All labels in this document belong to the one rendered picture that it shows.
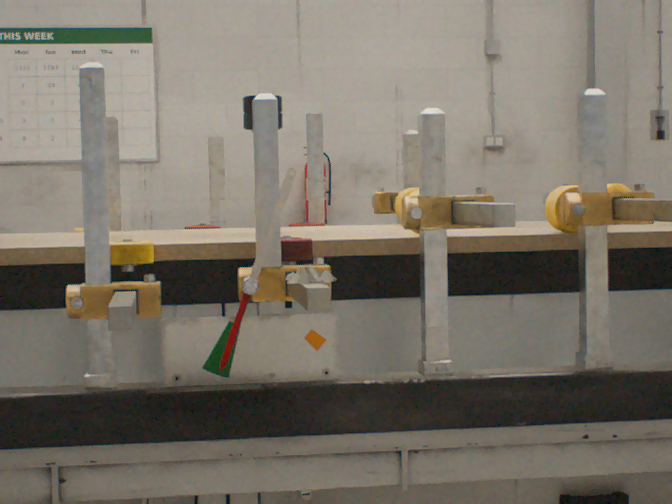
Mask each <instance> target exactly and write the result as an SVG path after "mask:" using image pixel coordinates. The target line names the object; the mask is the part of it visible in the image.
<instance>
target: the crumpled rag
mask: <svg viewBox="0 0 672 504"><path fill-rule="evenodd" d="M289 279H290V282H288V283H287V284H295V283H297V284H298V283H299V284H303V283H305V284H310V283H314V282H316V283H318V282H319V283H320V282H323V281H324V283H331V282H333V281H337V279H336V277H334V276H333V275H332V274H331V272H329V271H328V270H325V271H324V272H319V273H317V271H316V270H315V269H314V268H313V266H311V267H310V265H308V268H307V270H305V268H304V267H303V266H302V268H301V269H298V270H297V271H296V273H294V272H292V273H290V274H289V275H288V276H287V278H286V279H284V281H289Z"/></svg>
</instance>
